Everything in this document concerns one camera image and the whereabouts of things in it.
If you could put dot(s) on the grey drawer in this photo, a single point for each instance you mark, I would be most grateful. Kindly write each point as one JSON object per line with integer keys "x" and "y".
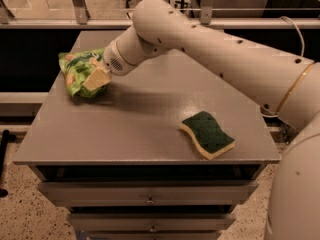
{"x": 151, "y": 222}
{"x": 94, "y": 194}

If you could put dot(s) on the green yellow sponge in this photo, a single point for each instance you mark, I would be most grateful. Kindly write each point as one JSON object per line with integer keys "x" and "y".
{"x": 207, "y": 135}

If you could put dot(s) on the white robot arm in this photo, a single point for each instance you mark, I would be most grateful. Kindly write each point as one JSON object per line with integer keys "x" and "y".
{"x": 286, "y": 84}

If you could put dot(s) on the metal railing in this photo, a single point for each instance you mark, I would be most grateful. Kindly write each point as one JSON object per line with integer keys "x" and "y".
{"x": 101, "y": 14}

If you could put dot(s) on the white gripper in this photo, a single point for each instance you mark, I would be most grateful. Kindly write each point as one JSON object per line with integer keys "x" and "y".
{"x": 113, "y": 60}

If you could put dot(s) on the upper grey drawer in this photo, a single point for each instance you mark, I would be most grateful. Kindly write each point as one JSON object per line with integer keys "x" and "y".
{"x": 94, "y": 194}

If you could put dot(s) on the green rice chip bag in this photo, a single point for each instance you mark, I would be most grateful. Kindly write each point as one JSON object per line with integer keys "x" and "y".
{"x": 76, "y": 67}

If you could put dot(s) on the lower grey drawer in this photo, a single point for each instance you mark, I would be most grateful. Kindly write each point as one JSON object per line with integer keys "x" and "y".
{"x": 151, "y": 222}

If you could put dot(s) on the black pole stand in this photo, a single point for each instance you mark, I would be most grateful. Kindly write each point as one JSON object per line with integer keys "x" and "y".
{"x": 6, "y": 138}

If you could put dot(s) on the grey drawer cabinet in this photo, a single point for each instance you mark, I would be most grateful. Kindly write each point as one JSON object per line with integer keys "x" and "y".
{"x": 131, "y": 133}

